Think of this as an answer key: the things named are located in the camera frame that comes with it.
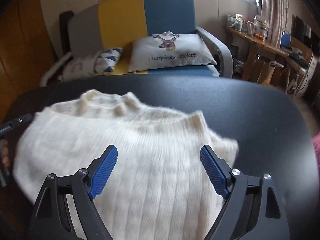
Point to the white triangle pattern pillow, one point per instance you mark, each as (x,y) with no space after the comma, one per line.
(105,60)

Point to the grey yellow blue sofa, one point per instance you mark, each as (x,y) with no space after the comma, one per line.
(170,12)

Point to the brown paper bag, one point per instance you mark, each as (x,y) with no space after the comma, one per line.
(268,72)

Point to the person's left hand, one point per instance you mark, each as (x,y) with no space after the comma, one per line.
(5,155)

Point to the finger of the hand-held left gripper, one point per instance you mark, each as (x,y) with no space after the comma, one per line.
(25,118)

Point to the grey deer print pillow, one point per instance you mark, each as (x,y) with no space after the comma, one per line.
(175,60)

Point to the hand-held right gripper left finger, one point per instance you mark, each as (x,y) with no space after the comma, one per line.
(103,172)

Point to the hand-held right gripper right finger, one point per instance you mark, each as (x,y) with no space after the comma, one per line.
(215,172)

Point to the black television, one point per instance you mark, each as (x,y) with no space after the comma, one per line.
(301,27)

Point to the clear plastic jar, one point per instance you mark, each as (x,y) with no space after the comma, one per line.
(261,30)

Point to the cream knit sweater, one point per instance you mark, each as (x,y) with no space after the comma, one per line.
(150,155)

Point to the pink patterned curtain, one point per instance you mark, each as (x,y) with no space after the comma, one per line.
(275,12)

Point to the wooden desk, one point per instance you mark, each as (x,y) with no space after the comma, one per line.
(262,45)

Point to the red ruffled quilt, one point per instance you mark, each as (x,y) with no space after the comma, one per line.
(317,147)

